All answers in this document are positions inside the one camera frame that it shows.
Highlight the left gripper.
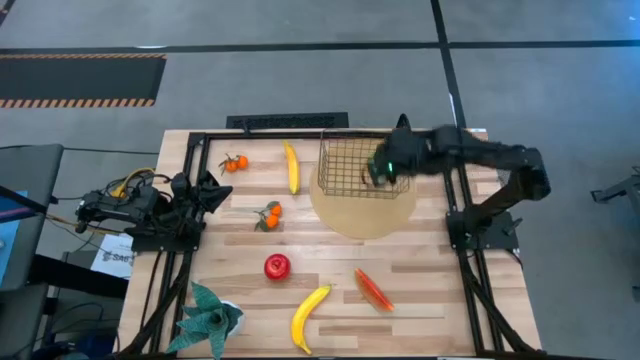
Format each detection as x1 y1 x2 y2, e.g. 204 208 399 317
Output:
168 171 234 226

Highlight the black aluminium rig frame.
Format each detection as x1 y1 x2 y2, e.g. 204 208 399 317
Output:
117 130 546 360

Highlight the yellow cable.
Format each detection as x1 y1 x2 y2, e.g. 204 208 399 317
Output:
110 167 156 200

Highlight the red watermelon slice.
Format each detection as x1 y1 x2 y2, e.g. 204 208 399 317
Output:
353 267 396 314

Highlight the black mat with hazard stripes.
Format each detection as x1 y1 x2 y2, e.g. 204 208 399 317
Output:
0 53 168 109

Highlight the blue board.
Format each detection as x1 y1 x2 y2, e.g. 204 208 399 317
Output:
0 189 29 284

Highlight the short yellow plastic banana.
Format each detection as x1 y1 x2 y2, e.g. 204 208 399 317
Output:
282 139 302 196

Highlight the round woven tan placemat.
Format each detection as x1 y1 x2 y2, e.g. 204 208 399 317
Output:
308 162 418 240

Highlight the gold wire basket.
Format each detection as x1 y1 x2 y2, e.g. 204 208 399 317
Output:
317 129 412 200

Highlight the black metal stand leg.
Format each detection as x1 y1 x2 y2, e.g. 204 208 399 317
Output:
589 167 640 217

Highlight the red plastic apple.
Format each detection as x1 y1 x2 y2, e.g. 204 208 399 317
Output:
263 252 293 282

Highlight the long yellow plastic banana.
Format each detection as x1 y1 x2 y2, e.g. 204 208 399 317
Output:
290 283 333 356

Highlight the white printed paper sheet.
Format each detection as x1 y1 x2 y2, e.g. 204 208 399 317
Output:
90 233 135 280

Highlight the orange tangerine bunch with leaves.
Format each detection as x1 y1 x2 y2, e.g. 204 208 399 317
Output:
253 200 284 233
217 152 250 176

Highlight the teal plant in white pot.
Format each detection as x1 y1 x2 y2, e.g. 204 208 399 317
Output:
166 281 246 360

